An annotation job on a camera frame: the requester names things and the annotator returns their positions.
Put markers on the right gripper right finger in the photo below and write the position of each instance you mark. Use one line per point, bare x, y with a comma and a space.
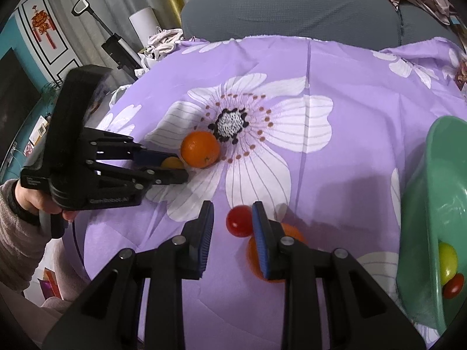
360, 315

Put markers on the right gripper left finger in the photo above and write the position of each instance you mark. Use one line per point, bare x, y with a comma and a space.
106, 314

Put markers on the yellow-brown fruit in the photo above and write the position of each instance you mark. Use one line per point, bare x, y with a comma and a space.
172, 162

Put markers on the red tomato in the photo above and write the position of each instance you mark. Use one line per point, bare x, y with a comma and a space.
239, 221
453, 287

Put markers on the yellow round fruit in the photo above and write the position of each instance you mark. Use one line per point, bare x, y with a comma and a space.
448, 262

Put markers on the left forearm grey sleeve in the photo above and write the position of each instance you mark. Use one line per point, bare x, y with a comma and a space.
22, 242

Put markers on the person left hand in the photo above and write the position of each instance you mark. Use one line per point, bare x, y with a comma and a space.
35, 201

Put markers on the black television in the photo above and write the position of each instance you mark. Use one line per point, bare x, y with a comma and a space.
18, 96

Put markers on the green plastic bowl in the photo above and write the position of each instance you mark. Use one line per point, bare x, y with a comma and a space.
433, 212

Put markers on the white patterned cloth pile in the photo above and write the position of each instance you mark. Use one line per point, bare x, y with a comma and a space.
159, 45

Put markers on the red chinese knot decoration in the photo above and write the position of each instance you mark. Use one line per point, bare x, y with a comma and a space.
41, 24

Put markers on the white paper roll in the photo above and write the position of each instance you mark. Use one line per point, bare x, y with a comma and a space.
145, 24

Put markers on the purple floral cloth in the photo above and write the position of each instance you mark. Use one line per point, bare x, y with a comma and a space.
324, 134

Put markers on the clear box of dried petals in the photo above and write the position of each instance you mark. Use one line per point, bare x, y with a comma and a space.
460, 77

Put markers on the black stand with handle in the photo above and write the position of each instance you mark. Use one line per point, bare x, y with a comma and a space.
115, 46

